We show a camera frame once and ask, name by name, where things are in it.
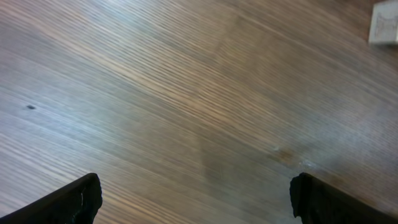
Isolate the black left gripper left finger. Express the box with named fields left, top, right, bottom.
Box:
left=1, top=173, right=103, bottom=224

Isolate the wooden block blue D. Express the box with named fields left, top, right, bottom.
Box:
left=368, top=0, right=397, bottom=45

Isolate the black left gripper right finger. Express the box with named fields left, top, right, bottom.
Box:
left=289, top=172, right=397, bottom=224

